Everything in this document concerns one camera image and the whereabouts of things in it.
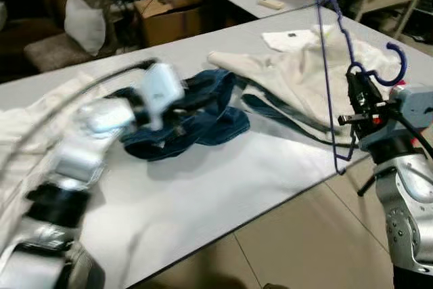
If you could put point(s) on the red garment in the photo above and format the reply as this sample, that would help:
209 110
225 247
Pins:
399 84

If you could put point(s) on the open brown cardboard box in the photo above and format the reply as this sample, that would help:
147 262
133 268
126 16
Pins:
169 25

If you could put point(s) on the black table leg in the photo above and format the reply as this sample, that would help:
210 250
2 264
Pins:
367 184

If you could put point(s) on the brown armchair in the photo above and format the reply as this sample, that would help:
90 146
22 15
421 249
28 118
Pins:
54 52

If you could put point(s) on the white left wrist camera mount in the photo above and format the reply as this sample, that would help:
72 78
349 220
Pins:
161 89

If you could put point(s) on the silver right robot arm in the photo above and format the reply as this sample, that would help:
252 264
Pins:
406 221

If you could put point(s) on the cream beige stitched garment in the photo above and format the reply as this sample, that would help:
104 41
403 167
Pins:
298 79

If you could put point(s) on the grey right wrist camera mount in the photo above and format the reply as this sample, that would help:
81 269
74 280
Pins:
413 106

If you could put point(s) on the white garment with dark label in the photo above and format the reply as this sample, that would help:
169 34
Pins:
284 42

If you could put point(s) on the white pillow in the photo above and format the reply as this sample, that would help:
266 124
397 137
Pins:
84 25

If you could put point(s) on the white remote control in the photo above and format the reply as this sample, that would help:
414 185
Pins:
270 3

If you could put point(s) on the blue denim jeans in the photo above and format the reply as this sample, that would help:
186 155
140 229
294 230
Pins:
216 126

